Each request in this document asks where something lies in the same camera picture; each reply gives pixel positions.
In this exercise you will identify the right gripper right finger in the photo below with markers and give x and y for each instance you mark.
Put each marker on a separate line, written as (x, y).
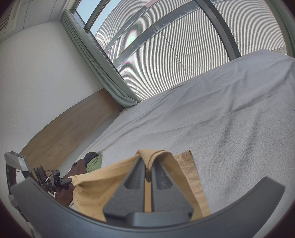
(167, 197)

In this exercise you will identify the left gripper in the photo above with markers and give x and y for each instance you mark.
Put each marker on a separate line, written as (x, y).
(55, 181)

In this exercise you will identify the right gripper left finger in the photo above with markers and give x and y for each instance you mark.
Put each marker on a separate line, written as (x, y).
(130, 197)

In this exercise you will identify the tan shorts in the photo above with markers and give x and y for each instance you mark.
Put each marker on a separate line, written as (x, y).
(107, 182)

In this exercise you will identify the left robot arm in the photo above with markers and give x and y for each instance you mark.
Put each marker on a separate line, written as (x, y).
(17, 161)

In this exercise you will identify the bed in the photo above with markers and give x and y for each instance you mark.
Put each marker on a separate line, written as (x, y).
(212, 120)

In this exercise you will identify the brown garment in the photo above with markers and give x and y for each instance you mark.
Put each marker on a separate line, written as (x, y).
(63, 197)

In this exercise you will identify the green garment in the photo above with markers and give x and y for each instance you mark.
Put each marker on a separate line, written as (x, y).
(94, 165)

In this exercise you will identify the black garment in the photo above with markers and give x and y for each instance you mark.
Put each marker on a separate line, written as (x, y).
(90, 156)

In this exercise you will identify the grey-green curtain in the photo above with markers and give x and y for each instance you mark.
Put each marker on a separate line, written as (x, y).
(104, 66)

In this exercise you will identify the window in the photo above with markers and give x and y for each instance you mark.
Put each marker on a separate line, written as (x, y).
(167, 53)

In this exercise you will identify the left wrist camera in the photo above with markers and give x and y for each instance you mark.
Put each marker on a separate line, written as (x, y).
(55, 172)

